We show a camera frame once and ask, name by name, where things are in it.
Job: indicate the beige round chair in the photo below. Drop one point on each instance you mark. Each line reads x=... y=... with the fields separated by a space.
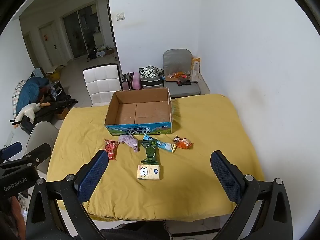
x=43 y=132

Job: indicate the purple soft cloth toy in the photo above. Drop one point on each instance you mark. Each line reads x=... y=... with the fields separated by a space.
x=130 y=140

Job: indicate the open cardboard box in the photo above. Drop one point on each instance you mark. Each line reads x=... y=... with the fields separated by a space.
x=138 y=112

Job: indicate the white padded chair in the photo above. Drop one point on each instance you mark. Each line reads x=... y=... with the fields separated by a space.
x=101 y=82

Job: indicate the yellow table cloth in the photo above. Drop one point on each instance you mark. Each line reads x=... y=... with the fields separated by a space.
x=187 y=189

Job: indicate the white wall switch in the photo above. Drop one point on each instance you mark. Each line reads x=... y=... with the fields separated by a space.
x=120 y=16

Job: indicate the green snack packet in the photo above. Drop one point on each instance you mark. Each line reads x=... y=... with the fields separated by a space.
x=150 y=147

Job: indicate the blue blanket pile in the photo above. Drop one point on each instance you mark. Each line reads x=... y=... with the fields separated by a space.
x=26 y=92

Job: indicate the grey cushioned chair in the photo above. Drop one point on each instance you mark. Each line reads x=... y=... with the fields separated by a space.
x=177 y=73

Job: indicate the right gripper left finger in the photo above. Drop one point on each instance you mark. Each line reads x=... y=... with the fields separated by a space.
x=89 y=175

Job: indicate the orange white bag on chair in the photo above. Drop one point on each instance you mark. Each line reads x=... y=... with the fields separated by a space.
x=195 y=69

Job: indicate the orange snack packet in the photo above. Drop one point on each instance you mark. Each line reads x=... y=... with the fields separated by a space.
x=182 y=143

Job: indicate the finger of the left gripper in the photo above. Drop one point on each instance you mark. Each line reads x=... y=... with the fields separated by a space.
x=11 y=150
x=39 y=154

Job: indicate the red snack packet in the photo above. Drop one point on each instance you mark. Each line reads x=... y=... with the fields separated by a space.
x=111 y=147

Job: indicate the patterned tote bag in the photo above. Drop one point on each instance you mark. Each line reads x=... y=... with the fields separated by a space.
x=151 y=77

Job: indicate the yellow tissue pack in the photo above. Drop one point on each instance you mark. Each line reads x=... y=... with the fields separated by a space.
x=149 y=172

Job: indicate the white goose plush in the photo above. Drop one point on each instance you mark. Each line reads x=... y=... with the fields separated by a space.
x=29 y=111

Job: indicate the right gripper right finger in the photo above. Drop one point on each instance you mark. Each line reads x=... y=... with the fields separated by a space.
x=229 y=176

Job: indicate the pink suitcase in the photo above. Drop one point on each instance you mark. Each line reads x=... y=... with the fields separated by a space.
x=131 y=81

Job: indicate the blue Nestle milk powder bag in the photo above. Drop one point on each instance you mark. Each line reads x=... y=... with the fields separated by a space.
x=163 y=145

